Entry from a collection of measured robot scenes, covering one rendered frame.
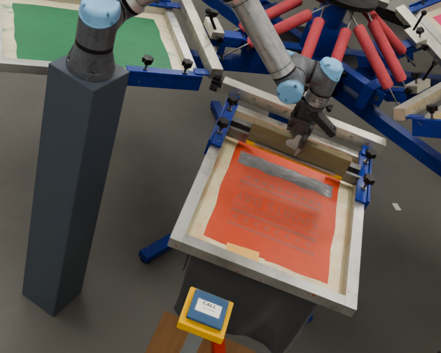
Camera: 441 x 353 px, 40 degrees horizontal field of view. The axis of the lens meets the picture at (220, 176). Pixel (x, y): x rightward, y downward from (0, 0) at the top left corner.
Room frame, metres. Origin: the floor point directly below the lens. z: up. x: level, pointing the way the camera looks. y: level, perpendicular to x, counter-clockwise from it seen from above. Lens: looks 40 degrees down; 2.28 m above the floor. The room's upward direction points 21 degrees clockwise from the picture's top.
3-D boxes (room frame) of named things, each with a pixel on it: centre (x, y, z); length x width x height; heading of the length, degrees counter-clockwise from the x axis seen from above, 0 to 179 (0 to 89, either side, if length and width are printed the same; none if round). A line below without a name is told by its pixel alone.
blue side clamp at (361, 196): (1.84, -0.49, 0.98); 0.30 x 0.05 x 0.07; 0
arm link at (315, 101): (1.70, -0.20, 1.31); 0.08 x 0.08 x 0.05
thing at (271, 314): (1.31, -0.22, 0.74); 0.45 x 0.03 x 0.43; 90
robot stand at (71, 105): (1.56, 0.51, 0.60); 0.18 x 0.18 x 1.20; 73
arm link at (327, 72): (1.71, -0.19, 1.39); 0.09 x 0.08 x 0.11; 91
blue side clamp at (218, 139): (1.84, 0.06, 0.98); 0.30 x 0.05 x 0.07; 0
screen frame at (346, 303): (1.60, -0.22, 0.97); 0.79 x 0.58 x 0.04; 0
